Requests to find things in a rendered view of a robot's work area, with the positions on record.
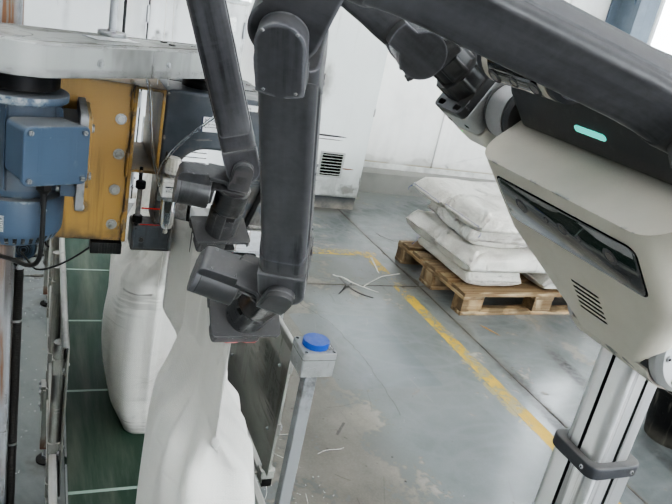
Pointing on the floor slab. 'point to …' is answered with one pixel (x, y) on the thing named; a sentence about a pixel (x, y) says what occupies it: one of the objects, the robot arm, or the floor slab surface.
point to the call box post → (295, 439)
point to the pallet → (471, 302)
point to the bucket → (660, 418)
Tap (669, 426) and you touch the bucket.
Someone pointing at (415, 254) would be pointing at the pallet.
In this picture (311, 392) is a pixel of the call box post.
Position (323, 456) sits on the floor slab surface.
